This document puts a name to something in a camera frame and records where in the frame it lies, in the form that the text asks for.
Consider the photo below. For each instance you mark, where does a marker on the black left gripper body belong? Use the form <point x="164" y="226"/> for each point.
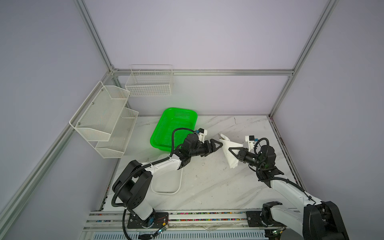
<point x="203" y="149"/>

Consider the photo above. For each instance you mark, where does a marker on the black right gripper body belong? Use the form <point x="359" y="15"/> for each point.
<point x="251" y="158"/>

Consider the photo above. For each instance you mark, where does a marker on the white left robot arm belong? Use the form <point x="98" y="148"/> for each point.
<point x="131" y="187"/>

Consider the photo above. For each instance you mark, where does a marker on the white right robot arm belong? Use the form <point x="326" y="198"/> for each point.
<point x="313" y="219"/>

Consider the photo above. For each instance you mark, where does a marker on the green plastic basket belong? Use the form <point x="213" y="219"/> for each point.
<point x="171" y="119"/>

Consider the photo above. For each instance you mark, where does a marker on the white rectangular tray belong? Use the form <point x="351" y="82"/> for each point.
<point x="167" y="177"/>

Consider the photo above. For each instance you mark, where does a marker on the white mesh lower shelf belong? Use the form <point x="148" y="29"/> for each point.
<point x="115" y="148"/>

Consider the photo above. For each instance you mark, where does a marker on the white mesh shelf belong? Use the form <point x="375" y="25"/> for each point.
<point x="115" y="148"/>
<point x="96" y="119"/>

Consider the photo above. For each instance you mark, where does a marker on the white mesh upper shelf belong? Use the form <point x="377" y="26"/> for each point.
<point x="96" y="119"/>

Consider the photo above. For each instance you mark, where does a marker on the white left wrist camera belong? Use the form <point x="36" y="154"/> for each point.
<point x="202" y="133"/>

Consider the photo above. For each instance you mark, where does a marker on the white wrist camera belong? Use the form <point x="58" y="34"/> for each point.
<point x="252" y="142"/>
<point x="202" y="133"/>

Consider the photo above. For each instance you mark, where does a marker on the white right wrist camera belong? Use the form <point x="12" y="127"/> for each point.
<point x="252" y="142"/>

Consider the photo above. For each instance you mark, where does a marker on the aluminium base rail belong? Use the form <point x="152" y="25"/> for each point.
<point x="185" y="225"/>

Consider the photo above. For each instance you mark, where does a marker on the white wire basket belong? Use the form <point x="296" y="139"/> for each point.
<point x="150" y="80"/>

